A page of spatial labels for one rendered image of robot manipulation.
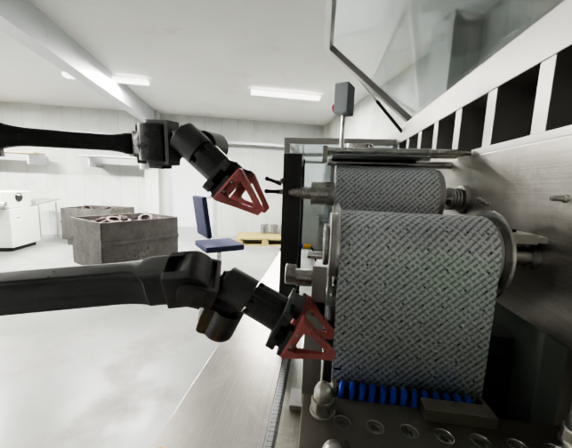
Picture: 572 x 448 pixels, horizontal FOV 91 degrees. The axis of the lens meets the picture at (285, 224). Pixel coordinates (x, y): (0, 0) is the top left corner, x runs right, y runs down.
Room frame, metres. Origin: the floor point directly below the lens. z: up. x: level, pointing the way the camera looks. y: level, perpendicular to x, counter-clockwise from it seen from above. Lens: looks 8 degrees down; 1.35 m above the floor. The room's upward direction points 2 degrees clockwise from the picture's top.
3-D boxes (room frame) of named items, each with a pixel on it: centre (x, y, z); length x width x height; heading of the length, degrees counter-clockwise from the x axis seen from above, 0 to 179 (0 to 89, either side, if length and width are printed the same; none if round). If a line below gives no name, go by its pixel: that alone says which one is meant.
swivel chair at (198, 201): (3.68, 0.90, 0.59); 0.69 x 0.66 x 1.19; 103
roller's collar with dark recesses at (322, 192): (0.74, -0.09, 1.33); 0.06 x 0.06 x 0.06; 83
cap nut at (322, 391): (0.37, -0.06, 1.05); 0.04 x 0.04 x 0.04
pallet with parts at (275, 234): (6.65, 0.50, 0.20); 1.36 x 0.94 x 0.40; 99
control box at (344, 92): (1.04, -0.18, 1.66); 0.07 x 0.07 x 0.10; 58
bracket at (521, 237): (0.46, -0.38, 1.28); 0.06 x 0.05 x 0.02; 83
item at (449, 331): (0.42, -0.20, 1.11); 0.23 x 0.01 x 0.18; 83
